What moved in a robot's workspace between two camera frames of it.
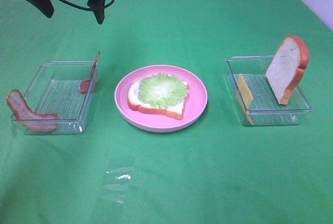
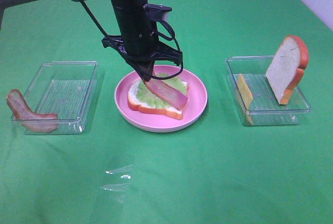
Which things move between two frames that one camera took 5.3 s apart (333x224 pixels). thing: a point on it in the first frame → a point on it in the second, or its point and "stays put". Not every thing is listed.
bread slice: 177,111 stays put
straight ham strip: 85,84 → 168,94
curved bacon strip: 43,122 stays put
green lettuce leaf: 162,90 stays put
